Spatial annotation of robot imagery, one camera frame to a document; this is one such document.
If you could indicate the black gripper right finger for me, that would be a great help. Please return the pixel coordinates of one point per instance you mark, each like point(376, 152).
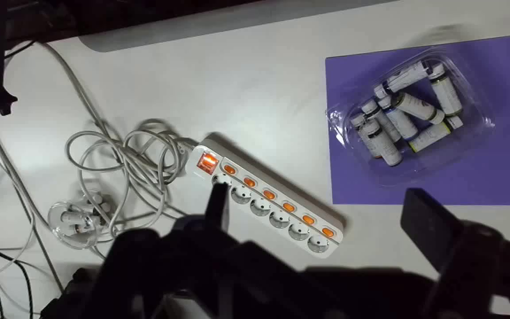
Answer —
point(473, 267)

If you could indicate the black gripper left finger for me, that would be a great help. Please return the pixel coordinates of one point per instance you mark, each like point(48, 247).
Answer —
point(167, 272)

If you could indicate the white power strip orange switches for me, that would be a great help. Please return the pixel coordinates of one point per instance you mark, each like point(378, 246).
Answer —
point(279, 196)

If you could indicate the white power plug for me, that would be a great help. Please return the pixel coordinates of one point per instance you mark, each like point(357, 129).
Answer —
point(77, 223)

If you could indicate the purple mat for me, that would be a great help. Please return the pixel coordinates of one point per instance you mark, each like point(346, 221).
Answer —
point(504, 154)

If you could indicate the clear plastic container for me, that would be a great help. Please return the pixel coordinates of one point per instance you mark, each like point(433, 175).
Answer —
point(465, 139)

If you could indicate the white cylinder black band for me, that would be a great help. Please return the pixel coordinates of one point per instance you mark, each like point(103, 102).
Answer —
point(380, 120)
point(385, 148)
point(401, 125)
point(436, 136)
point(381, 97)
point(447, 90)
point(419, 107)
point(362, 132)
point(408, 77)

